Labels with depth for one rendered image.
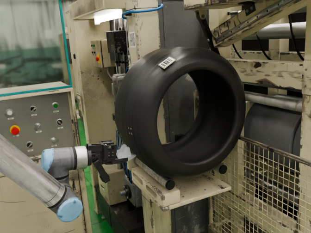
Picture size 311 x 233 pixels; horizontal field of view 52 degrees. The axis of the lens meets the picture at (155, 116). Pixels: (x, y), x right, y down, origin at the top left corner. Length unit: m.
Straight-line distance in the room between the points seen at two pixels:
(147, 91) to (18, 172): 0.53
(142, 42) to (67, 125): 0.68
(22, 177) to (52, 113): 0.88
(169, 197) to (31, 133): 0.90
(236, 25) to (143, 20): 0.44
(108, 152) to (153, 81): 0.34
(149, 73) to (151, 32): 0.43
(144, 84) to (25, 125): 0.89
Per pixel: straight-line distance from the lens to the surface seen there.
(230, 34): 1.61
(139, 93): 1.22
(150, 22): 1.63
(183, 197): 1.49
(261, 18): 1.46
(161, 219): 1.92
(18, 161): 1.06
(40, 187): 1.11
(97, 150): 1.28
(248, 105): 2.29
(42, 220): 2.06
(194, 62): 1.28
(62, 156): 1.24
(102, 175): 1.33
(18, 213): 2.02
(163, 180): 1.40
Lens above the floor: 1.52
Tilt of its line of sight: 14 degrees down
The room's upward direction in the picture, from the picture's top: 4 degrees counter-clockwise
